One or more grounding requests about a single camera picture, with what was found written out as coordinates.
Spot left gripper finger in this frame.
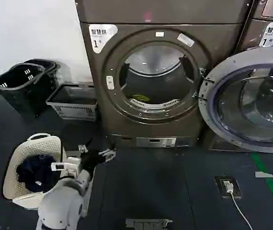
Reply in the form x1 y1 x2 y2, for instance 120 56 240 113
98 148 117 164
78 138 94 155

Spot grey floor tape piece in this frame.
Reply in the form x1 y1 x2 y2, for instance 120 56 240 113
254 171 273 179

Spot grey plastic crate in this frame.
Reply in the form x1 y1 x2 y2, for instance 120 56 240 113
45 83 99 121

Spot round glass dryer door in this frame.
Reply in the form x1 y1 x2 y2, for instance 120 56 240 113
197 46 273 153

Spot black plastic laundry basket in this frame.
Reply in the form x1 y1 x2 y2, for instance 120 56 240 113
0 63 46 117
23 58 58 114

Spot green cloth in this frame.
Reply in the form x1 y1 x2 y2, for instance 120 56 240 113
131 93 152 103

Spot dark navy clothes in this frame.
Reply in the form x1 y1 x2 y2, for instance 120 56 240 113
16 154 61 193

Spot white perforated laundry basket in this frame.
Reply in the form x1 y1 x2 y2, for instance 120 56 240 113
2 133 68 208

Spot black floor socket box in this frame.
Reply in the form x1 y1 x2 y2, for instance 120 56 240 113
214 175 243 200

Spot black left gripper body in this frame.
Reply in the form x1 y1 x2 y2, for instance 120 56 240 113
80 150 106 172

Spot green floor tape strip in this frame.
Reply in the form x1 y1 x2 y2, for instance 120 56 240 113
251 152 273 219

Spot white power cable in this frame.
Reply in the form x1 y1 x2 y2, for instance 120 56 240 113
229 191 254 230

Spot grey dryer with open drum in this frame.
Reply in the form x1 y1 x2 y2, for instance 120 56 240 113
75 0 255 148

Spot grey washer with white label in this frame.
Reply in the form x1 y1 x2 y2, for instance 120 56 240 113
207 0 273 153

